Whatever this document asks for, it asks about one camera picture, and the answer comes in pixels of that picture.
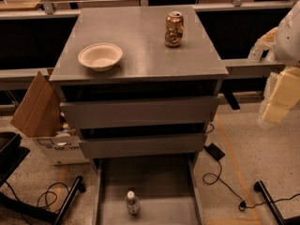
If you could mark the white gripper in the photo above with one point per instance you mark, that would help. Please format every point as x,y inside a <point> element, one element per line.
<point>289,39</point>

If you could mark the clear plastic bottle white cap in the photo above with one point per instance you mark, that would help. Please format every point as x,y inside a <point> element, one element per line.
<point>132,203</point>

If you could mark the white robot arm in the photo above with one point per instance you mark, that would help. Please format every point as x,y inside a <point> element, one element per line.
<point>283,41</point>

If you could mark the left clear sanitizer pump bottle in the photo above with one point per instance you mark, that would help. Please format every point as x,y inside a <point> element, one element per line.
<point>256,52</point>

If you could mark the grey top drawer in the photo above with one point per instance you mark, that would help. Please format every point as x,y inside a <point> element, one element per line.
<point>139,112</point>

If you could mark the grey middle drawer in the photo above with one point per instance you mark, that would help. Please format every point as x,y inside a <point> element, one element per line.
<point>143,146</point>

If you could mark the grey open bottom drawer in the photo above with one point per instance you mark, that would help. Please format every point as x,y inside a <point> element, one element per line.
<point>165,185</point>

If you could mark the black power adapter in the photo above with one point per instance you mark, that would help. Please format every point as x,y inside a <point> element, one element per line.
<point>216,153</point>

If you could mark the black stand leg right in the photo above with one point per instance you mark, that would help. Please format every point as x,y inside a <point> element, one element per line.
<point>260,187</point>

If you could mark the black stand leg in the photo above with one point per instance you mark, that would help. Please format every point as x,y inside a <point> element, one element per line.
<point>260,187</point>
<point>45,201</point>

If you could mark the crushed golden soda can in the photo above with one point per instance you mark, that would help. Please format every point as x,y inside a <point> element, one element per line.
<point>174,29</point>

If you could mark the open cardboard box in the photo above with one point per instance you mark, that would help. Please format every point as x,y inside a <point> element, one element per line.
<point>41,120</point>

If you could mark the black stand leg left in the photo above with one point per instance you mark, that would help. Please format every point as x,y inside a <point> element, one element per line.
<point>45,201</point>

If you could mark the black bin left edge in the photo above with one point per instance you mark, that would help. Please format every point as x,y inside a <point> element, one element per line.
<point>11,154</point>

